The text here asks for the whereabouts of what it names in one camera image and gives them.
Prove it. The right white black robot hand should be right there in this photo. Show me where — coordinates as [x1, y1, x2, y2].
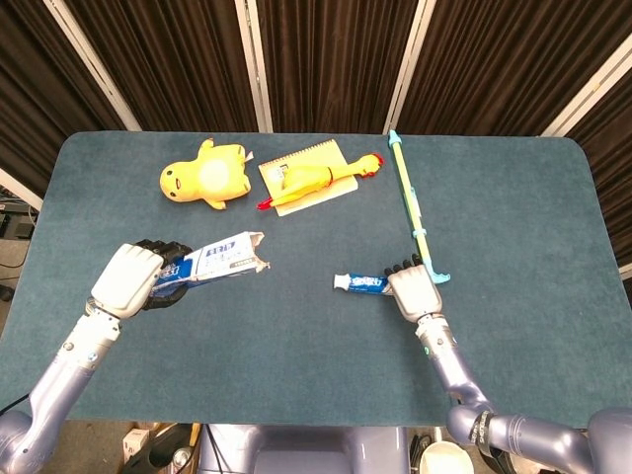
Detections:
[383, 254, 443, 323]

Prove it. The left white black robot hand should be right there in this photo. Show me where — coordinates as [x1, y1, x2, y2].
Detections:
[90, 239, 195, 320]

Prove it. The blue white toothpaste tube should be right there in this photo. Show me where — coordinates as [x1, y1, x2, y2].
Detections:
[333, 272, 396, 296]

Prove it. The blue white toothpaste box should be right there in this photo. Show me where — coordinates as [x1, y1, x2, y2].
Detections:
[150, 230, 272, 297]

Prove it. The green blue water pump toy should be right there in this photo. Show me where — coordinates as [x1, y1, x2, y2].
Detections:
[387, 129, 451, 285]

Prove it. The teal felt table mat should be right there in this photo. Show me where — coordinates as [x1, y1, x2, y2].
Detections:
[0, 130, 621, 429]

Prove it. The yellow plush duck toy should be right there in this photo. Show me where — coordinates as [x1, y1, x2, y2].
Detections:
[159, 138, 253, 211]

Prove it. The yellow rubber chicken toy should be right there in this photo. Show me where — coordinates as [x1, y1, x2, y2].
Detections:
[255, 152, 385, 212]

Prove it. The small white carton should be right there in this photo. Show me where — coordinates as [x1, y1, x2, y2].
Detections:
[121, 428, 150, 458]

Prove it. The yellow spiral notebook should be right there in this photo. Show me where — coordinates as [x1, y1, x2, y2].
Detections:
[258, 139, 359, 217]

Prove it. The white round bowl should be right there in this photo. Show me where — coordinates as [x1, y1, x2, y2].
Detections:
[419, 440, 475, 474]

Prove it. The black bag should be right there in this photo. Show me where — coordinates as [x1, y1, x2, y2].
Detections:
[122, 424, 198, 474]

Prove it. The lavender robot torso base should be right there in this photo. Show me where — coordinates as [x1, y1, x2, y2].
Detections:
[197, 423, 411, 474]

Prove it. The dark brown pleated curtain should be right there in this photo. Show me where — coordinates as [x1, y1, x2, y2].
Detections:
[394, 0, 632, 137]
[0, 0, 129, 198]
[565, 81, 632, 268]
[254, 0, 421, 134]
[61, 0, 261, 133]

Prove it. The white partition frame post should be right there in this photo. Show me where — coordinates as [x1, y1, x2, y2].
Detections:
[41, 0, 142, 132]
[0, 167, 43, 211]
[540, 34, 632, 138]
[382, 0, 435, 135]
[234, 0, 274, 133]

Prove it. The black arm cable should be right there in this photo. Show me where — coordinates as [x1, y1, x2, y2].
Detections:
[0, 392, 32, 412]

